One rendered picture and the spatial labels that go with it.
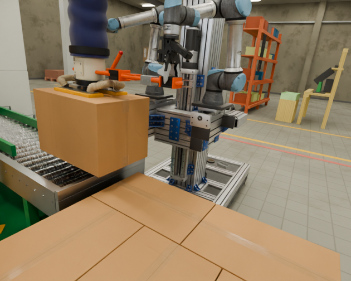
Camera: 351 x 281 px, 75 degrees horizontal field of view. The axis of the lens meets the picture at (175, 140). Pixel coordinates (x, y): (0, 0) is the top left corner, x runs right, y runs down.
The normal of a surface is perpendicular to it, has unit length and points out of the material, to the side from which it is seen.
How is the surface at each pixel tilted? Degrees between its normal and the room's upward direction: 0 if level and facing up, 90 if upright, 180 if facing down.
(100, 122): 90
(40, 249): 0
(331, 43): 90
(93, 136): 90
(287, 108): 90
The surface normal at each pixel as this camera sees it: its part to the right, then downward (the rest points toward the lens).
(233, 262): 0.07, -0.95
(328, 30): -0.50, 0.24
